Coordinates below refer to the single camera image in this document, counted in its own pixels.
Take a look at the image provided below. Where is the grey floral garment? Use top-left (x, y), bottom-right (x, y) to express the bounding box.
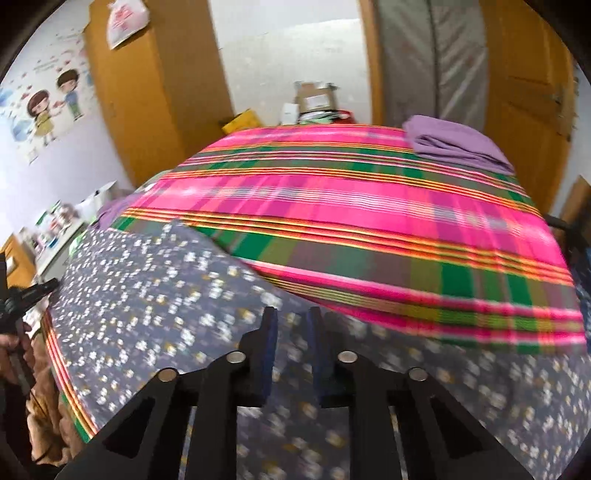
top-left (44, 222), bottom-right (590, 479)

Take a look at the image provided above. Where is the person's left hand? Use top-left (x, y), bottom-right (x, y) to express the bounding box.
top-left (0, 323), bottom-right (35, 385)

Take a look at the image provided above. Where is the white drawer cabinet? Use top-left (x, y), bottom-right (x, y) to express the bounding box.
top-left (36, 220), bottom-right (87, 281)

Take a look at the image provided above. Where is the purple cloth on table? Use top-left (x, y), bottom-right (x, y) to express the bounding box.
top-left (92, 192), bottom-right (141, 230)

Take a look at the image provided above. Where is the pink plaid bed sheet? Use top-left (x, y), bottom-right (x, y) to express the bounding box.
top-left (44, 126), bottom-right (590, 458)

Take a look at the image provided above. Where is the yellow gift bag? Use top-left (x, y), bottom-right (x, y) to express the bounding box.
top-left (221, 109), bottom-right (263, 135)

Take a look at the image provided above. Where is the wooden wardrobe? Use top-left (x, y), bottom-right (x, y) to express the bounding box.
top-left (84, 1), bottom-right (233, 187)

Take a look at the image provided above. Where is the folded purple cloth on bed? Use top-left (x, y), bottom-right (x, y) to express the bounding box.
top-left (403, 115), bottom-right (515, 175)

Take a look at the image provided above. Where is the red round bin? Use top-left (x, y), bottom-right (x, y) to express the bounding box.
top-left (331, 109), bottom-right (360, 124)

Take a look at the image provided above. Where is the tall white box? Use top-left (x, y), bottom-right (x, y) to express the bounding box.
top-left (280, 103), bottom-right (300, 126)

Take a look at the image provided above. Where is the cardboard box with label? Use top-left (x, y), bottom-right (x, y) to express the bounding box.
top-left (295, 82), bottom-right (338, 114)

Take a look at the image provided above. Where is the white plastic bag on wardrobe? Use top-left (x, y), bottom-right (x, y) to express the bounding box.
top-left (106, 0), bottom-right (150, 50)

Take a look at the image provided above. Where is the grey zippered door curtain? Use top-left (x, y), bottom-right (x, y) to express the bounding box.
top-left (375, 1), bottom-right (489, 131)

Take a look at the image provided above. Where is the wooden door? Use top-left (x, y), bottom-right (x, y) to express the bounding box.
top-left (480, 1), bottom-right (575, 213)

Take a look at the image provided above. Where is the cartoon children wall sticker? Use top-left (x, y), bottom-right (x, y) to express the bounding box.
top-left (1, 29), bottom-right (98, 163)

